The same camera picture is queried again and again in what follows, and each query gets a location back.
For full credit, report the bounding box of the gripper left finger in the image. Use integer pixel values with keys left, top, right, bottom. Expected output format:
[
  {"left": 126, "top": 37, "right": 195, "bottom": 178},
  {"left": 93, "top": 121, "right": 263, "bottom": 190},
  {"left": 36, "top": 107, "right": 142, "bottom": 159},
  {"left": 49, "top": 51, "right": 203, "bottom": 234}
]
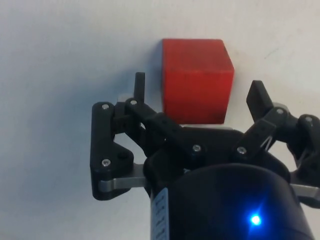
[{"left": 89, "top": 71, "right": 204, "bottom": 201}]

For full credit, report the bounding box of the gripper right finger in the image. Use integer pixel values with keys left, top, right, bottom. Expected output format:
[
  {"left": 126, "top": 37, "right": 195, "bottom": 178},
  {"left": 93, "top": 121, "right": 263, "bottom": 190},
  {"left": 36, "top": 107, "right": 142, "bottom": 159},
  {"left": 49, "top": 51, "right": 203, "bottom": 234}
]
[{"left": 232, "top": 79, "right": 320, "bottom": 209}]

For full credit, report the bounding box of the red cube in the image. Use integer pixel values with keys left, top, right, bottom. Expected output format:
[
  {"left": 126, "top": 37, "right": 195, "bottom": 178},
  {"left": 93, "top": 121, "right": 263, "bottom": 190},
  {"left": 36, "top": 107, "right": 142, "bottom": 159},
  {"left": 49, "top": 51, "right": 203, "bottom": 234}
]
[{"left": 161, "top": 38, "right": 235, "bottom": 125}]

